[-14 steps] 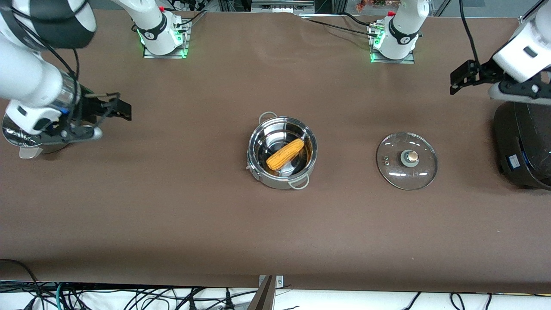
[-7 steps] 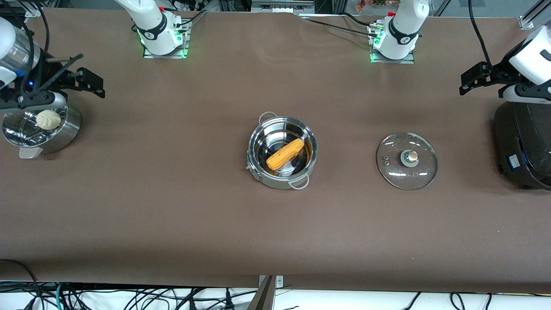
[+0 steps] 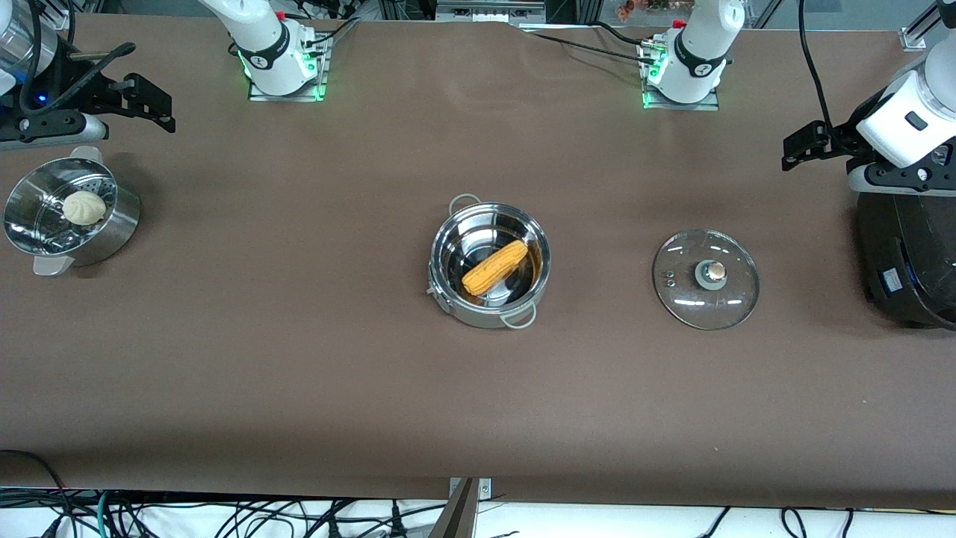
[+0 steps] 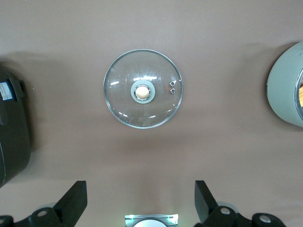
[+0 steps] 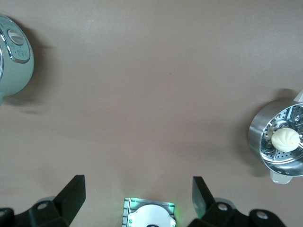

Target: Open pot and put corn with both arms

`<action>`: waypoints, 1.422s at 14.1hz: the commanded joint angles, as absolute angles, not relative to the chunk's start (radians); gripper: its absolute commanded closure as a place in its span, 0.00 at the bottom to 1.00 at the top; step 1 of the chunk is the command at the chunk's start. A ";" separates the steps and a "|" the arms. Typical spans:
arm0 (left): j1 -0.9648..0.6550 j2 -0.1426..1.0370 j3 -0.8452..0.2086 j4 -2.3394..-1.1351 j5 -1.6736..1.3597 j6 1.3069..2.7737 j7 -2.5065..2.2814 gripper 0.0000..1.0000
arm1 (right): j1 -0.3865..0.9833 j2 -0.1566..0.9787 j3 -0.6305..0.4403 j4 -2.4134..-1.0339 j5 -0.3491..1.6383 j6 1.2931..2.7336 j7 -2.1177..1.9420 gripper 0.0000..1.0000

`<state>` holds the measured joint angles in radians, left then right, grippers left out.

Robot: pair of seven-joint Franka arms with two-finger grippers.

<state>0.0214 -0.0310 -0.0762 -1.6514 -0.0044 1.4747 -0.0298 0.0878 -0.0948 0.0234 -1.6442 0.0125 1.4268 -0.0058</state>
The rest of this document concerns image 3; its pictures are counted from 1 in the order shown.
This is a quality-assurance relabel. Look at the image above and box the yellow corn cob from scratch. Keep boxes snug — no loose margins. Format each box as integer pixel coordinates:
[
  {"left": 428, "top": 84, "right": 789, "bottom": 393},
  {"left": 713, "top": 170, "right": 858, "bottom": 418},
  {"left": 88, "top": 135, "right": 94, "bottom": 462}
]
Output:
[{"left": 461, "top": 239, "right": 530, "bottom": 297}]

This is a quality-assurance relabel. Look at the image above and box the white steamed bun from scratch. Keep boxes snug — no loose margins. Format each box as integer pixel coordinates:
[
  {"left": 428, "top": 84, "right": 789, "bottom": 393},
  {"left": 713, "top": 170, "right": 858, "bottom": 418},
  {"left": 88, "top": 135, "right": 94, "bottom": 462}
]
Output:
[{"left": 61, "top": 190, "right": 108, "bottom": 226}]

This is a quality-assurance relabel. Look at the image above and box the thick black looped floor cable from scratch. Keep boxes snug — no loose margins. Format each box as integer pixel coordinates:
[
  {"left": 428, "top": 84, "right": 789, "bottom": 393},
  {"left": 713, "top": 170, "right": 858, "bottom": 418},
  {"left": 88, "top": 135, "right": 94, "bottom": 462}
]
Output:
[{"left": 0, "top": 448, "right": 72, "bottom": 538}]

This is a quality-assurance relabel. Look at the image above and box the silver metal bracket plate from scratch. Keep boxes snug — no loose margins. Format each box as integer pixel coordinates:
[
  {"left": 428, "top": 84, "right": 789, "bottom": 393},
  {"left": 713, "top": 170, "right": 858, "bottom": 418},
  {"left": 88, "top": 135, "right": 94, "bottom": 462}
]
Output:
[{"left": 448, "top": 477, "right": 493, "bottom": 500}]

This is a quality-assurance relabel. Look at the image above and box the glass pot lid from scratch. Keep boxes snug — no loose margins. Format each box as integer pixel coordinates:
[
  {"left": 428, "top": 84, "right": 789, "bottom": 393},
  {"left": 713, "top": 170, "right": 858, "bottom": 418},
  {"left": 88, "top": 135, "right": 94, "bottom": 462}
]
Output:
[{"left": 652, "top": 229, "right": 762, "bottom": 332}]

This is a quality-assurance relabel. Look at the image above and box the stainless steel pot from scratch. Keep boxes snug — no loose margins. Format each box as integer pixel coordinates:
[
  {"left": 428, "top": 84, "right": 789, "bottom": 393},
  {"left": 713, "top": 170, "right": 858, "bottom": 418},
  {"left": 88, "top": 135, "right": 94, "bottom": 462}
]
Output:
[{"left": 426, "top": 193, "right": 553, "bottom": 330}]

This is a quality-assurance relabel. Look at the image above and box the steel steamer pot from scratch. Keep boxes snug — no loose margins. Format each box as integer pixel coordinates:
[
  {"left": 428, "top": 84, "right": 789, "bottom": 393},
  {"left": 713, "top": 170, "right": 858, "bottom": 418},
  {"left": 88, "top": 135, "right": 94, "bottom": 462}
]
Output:
[{"left": 3, "top": 146, "right": 142, "bottom": 277}]

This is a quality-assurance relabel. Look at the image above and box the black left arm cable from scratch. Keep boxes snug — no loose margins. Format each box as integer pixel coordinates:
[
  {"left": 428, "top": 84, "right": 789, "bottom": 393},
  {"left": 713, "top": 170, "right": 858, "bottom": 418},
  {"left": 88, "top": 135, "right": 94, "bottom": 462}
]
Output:
[{"left": 798, "top": 0, "right": 854, "bottom": 140}]

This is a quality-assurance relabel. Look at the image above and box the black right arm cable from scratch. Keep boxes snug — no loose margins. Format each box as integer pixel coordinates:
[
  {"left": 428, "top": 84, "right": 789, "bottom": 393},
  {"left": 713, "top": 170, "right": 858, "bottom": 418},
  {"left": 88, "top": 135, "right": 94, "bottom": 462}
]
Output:
[{"left": 19, "top": 0, "right": 137, "bottom": 117}]

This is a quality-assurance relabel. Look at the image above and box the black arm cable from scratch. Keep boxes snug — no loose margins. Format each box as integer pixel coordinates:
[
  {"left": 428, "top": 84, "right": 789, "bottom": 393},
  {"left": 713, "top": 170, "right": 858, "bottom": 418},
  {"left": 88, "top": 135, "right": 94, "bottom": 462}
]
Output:
[
  {"left": 798, "top": 0, "right": 854, "bottom": 140},
  {"left": 19, "top": 0, "right": 137, "bottom": 117}
]

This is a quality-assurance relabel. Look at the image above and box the black rice cooker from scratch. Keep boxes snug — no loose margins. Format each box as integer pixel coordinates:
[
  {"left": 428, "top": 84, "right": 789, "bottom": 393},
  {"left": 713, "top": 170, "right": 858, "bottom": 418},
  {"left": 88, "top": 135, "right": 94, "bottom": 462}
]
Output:
[{"left": 855, "top": 191, "right": 956, "bottom": 331}]

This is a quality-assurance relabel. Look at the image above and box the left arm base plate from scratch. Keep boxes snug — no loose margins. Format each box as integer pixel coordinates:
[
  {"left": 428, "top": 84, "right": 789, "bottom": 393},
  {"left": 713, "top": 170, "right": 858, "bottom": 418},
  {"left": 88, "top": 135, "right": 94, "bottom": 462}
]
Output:
[{"left": 641, "top": 37, "right": 722, "bottom": 112}]

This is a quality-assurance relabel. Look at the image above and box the aluminium profile rail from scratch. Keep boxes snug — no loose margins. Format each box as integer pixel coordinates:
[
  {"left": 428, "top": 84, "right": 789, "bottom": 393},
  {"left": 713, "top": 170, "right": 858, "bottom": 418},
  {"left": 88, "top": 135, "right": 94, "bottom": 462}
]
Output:
[{"left": 900, "top": 0, "right": 943, "bottom": 52}]

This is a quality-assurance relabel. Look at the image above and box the grey box behind table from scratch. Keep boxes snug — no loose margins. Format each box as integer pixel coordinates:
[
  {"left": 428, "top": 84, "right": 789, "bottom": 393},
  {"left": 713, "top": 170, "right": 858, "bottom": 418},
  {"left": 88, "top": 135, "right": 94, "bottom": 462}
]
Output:
[{"left": 435, "top": 0, "right": 547, "bottom": 25}]

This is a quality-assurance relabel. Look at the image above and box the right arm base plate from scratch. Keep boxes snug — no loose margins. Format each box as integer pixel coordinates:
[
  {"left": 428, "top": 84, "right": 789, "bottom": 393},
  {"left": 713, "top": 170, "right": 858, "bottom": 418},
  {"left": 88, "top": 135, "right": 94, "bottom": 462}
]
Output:
[{"left": 248, "top": 31, "right": 330, "bottom": 102}]

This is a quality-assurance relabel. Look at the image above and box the orange object behind table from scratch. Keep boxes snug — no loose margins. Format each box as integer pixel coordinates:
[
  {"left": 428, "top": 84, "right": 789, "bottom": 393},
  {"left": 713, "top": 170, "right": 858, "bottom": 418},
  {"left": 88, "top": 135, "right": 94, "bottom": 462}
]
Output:
[{"left": 616, "top": 0, "right": 674, "bottom": 20}]

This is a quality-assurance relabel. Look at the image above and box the table cover sheet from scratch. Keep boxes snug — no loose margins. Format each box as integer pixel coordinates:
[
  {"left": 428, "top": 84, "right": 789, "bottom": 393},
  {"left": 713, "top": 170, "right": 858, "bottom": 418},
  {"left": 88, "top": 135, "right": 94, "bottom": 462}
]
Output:
[{"left": 0, "top": 13, "right": 956, "bottom": 510}]

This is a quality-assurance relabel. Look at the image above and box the short black table cable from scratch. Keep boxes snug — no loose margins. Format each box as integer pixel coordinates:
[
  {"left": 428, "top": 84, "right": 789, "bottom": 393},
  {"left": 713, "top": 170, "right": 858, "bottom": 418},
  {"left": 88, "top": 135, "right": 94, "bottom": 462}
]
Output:
[{"left": 590, "top": 21, "right": 659, "bottom": 49}]

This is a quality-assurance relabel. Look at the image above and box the grey stand pole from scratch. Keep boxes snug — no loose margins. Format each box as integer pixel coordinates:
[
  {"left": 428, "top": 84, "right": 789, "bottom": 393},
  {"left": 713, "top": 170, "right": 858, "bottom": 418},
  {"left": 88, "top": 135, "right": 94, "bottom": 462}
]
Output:
[{"left": 429, "top": 478, "right": 479, "bottom": 538}]

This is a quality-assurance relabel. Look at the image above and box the long black table cable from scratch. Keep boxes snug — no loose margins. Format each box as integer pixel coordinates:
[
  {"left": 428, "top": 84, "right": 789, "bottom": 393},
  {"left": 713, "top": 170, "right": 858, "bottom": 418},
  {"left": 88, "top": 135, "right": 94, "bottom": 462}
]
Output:
[{"left": 523, "top": 31, "right": 652, "bottom": 64}]

